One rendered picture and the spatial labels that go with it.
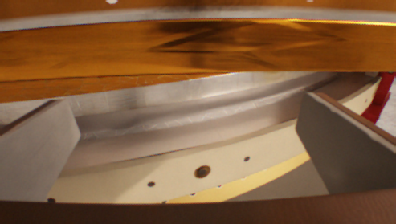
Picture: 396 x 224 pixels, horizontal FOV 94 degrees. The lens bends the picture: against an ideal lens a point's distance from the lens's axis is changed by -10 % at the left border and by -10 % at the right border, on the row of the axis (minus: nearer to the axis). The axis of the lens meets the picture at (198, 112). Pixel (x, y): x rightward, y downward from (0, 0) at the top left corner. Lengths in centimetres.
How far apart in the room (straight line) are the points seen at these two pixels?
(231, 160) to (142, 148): 7
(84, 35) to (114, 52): 3
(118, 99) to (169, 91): 4
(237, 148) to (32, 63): 20
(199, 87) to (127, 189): 10
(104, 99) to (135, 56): 5
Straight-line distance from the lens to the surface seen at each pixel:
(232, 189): 26
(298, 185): 33
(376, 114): 38
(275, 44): 19
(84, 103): 18
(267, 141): 19
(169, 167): 16
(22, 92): 22
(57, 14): 21
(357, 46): 23
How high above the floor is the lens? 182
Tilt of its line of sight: 31 degrees down
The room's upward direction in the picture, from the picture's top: 1 degrees counter-clockwise
